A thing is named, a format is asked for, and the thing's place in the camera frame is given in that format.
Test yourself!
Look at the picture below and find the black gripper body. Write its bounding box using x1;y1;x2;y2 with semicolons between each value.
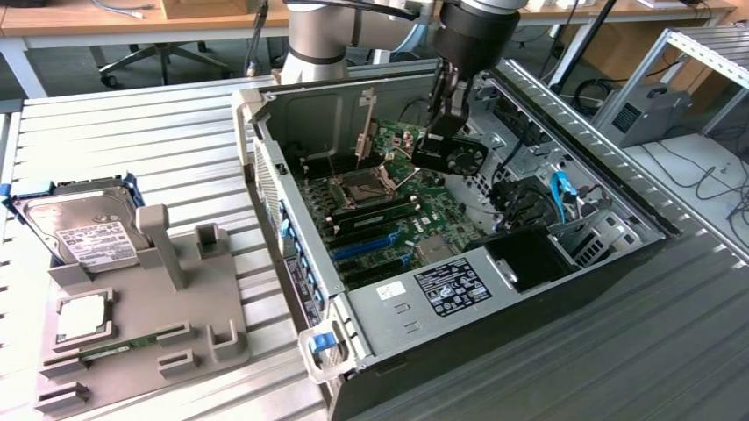
431;2;522;83

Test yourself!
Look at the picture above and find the black gpu with fan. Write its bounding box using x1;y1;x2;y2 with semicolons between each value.
352;86;491;178

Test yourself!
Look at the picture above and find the black tripod leg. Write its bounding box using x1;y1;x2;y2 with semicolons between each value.
544;0;613;94

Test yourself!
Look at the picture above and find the green motherboard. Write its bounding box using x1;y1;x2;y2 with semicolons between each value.
295;118;470;291

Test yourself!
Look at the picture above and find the CPU socket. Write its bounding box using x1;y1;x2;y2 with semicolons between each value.
331;168;394;208

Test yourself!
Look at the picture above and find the long wooden desk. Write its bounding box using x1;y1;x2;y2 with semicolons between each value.
514;0;739;28

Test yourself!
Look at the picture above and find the black RAM stick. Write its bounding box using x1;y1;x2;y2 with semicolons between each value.
328;201;419;223
335;209;422;232

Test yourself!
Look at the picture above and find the grey computer box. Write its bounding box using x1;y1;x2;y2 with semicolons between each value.
607;84;695;149

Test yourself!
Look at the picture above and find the blue expansion slot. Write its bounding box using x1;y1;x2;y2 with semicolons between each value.
331;233;400;261

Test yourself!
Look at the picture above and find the black plastic shroud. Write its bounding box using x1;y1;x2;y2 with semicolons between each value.
483;227;573;294

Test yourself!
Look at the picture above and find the black expansion slot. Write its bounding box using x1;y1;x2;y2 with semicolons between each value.
338;256;412;287

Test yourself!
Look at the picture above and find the cardboard box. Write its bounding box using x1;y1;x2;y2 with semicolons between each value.
159;0;268;21

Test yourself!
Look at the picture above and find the office chair base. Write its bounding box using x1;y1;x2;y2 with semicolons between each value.
97;41;231;87

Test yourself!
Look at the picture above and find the silver power supply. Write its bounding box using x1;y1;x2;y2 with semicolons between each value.
343;248;511;359

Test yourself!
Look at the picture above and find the open black PC case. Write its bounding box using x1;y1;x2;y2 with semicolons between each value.
231;59;683;421

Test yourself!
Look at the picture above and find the blue disk carrier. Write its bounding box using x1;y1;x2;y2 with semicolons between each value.
0;172;140;269

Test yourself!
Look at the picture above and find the grey parts rack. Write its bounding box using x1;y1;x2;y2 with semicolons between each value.
33;203;255;416

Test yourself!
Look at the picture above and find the silver hard disk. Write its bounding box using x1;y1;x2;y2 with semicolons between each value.
12;183;145;267

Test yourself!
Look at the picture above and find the silver CPU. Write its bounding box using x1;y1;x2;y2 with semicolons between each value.
57;296;112;343

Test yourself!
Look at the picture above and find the green RAM stick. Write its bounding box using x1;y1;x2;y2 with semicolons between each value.
80;333;163;361

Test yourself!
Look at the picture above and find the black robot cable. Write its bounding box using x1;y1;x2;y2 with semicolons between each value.
372;0;423;21

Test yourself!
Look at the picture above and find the black cable coil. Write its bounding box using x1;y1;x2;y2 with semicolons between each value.
574;77;614;110

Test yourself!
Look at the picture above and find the black wire bundle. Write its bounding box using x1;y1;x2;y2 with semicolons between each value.
488;178;554;230

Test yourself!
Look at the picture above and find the blue wire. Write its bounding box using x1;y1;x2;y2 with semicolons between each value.
548;170;569;226

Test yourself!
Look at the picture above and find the hanging black cable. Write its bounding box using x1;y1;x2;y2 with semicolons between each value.
247;0;271;79

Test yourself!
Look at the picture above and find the aluminium frame rack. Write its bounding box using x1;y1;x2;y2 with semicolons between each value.
591;25;749;135

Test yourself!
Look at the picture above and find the black cable on white table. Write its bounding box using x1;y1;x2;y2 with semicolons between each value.
641;139;749;221

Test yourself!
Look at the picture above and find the wooden desk white frame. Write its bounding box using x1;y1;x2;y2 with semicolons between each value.
0;0;293;100

